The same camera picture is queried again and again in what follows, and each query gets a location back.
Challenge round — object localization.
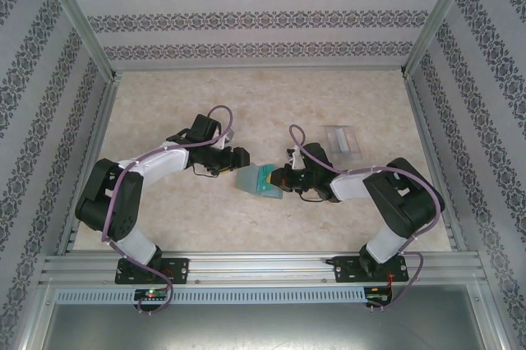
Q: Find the green card holder wallet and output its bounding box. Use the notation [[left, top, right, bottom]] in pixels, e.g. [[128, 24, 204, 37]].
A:
[[235, 163, 285, 202]]

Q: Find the teal credit card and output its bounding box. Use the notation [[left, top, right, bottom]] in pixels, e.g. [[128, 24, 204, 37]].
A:
[[253, 164, 275, 198]]

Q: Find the clear acrylic card stand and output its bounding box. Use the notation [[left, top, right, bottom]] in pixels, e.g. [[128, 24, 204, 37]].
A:
[[323, 123, 363, 163]]

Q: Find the small circuit board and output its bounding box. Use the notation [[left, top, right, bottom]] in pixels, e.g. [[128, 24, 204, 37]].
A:
[[366, 285, 392, 306], [134, 288, 168, 302]]

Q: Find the grey metal sheet panel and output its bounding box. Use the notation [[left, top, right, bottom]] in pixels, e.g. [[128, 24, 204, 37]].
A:
[[24, 303, 509, 350]]

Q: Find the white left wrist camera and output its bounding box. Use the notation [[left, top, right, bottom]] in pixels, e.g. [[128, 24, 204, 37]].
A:
[[216, 129, 237, 150]]

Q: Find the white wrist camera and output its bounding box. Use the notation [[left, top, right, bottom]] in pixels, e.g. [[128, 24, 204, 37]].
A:
[[286, 145, 304, 167], [216, 129, 237, 150]]

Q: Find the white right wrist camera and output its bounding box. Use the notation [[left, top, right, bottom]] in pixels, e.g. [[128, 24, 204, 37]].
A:
[[286, 145, 304, 167]]

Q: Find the long aluminium base rail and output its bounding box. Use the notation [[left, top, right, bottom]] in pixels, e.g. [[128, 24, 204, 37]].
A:
[[39, 250, 489, 286]]

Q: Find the aluminium table edge rail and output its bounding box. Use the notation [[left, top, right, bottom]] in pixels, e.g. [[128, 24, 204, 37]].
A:
[[403, 72, 469, 252], [56, 72, 122, 256]]

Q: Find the grey slotted cable duct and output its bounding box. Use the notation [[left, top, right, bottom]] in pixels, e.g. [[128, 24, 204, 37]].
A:
[[54, 287, 367, 306]]

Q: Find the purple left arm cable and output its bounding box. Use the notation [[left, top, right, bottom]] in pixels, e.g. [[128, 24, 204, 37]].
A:
[[99, 104, 238, 317]]

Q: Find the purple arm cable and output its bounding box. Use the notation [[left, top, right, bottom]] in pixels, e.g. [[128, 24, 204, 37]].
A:
[[288, 122, 446, 313], [99, 104, 238, 317]]

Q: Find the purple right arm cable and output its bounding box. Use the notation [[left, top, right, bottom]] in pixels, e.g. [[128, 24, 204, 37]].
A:
[[288, 122, 446, 313]]

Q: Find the aluminium upright frame post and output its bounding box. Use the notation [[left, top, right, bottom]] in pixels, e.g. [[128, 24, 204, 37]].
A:
[[35, 0, 122, 82], [402, 0, 482, 80]]

